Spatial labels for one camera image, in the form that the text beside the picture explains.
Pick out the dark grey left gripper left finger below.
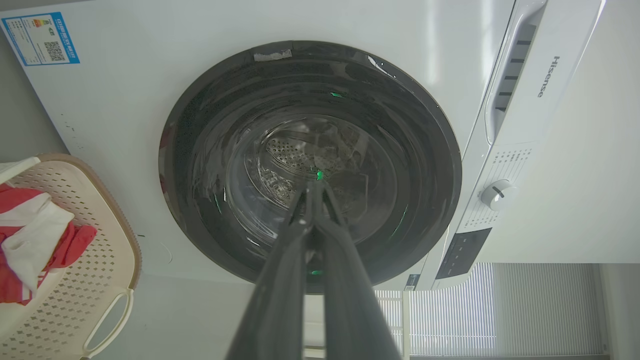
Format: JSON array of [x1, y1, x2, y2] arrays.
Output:
[[225, 181, 317, 360]]

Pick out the red and white clothing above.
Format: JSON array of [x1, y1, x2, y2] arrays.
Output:
[[0, 183, 98, 306]]

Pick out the white window blinds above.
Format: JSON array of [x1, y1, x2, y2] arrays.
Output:
[[374, 263, 607, 358]]

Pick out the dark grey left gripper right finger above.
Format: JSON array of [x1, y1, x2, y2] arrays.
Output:
[[314, 181, 403, 360]]

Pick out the cream perforated laundry basket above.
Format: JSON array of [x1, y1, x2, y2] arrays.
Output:
[[0, 153, 143, 360]]

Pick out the white Hisense washing machine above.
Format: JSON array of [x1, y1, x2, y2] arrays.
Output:
[[0, 0, 607, 292]]

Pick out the black washing machine control panel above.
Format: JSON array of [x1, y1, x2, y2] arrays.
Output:
[[435, 227, 493, 280]]

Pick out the blue energy label sticker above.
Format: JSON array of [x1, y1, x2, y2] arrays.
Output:
[[1, 12, 81, 67]]

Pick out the round dark washing machine door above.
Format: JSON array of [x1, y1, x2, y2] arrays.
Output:
[[158, 40, 463, 295]]

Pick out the white washing machine dial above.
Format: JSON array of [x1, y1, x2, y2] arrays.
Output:
[[480, 179, 519, 211]]

